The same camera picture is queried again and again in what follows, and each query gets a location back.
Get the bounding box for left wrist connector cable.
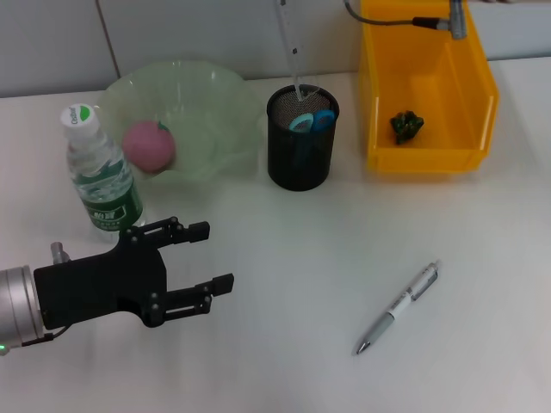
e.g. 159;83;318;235
19;324;70;348

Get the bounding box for clear plastic ruler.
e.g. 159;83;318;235
277;0;312;103

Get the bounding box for right wrist connector cable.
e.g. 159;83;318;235
343;0;469;40

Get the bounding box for green plastic wrapper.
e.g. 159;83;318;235
390;110;426;145

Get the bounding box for clear water bottle green label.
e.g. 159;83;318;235
59;102;145;242

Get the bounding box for wrist connector cable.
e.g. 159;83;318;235
19;324;70;348
343;0;469;40

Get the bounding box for black mesh pen cup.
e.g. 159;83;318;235
265;84;340;193

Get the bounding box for pale green glass fruit bowl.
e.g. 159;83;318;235
95;59;264;201

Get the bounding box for pink peach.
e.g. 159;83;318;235
121;120;176;174

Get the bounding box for yellow plastic storage bin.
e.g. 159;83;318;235
359;0;501;176

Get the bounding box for silver ballpoint pen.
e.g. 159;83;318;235
352;259;441;357

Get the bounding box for blue scissors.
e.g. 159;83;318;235
288;109;337;167

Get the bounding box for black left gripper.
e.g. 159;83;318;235
33;217;236;332

